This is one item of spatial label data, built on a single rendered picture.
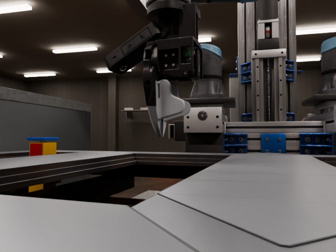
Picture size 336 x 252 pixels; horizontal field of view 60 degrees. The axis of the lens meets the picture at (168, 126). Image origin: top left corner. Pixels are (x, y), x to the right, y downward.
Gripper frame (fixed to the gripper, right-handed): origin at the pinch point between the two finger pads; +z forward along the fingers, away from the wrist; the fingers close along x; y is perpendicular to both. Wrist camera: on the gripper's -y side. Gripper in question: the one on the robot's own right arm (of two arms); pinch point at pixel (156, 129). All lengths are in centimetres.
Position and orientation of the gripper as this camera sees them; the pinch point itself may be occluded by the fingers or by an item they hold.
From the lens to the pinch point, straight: 48.6
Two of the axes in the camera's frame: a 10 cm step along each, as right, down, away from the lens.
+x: 3.2, 0.4, 9.5
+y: 9.5, -0.1, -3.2
